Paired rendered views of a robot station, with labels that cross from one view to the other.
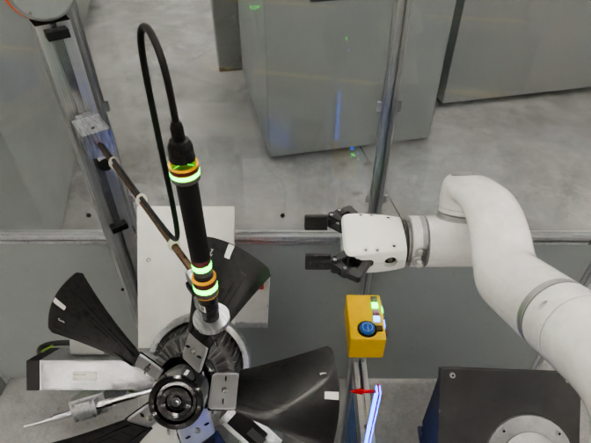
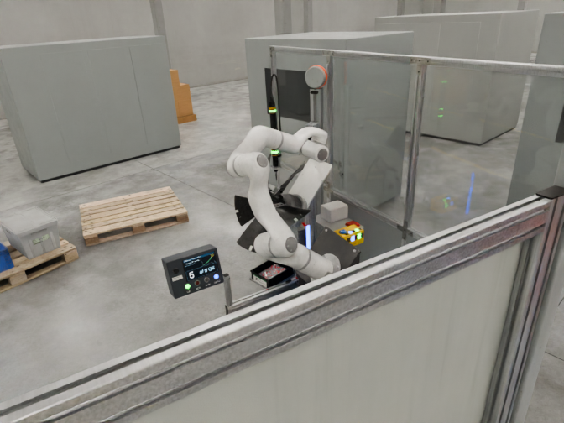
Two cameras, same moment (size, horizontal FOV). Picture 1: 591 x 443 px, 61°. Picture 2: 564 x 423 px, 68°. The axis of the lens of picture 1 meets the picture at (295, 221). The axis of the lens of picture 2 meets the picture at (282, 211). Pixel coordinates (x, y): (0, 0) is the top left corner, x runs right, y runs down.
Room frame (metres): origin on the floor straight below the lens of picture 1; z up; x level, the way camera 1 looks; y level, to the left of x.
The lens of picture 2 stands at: (-0.57, -1.99, 2.30)
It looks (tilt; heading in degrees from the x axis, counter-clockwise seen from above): 25 degrees down; 61
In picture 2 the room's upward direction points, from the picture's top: 3 degrees counter-clockwise
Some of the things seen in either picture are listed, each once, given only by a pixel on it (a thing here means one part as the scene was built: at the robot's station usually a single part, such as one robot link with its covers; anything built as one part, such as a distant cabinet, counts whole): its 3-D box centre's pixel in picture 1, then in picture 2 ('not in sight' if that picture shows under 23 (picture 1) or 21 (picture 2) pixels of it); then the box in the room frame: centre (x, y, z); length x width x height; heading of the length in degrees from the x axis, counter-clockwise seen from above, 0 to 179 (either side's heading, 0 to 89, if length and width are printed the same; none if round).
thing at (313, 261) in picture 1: (326, 266); not in sight; (0.53, -0.05, 1.65); 0.07 x 0.03 x 0.03; 90
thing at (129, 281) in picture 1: (133, 278); (317, 202); (1.18, 0.57, 0.90); 0.08 x 0.06 x 1.80; 125
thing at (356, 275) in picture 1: (358, 261); not in sight; (0.54, -0.10, 1.65); 0.08 x 0.06 x 0.01; 177
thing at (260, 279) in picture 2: not in sight; (272, 272); (0.41, -0.03, 0.85); 0.22 x 0.17 x 0.07; 15
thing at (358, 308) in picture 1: (363, 326); (348, 237); (0.88, -0.20, 1.02); 0.16 x 0.10 x 0.11; 0
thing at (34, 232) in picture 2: not in sight; (30, 232); (-1.00, 2.81, 0.31); 0.60 x 0.42 x 0.33; 109
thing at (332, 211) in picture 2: not in sight; (333, 211); (1.17, 0.35, 0.92); 0.17 x 0.16 x 0.11; 0
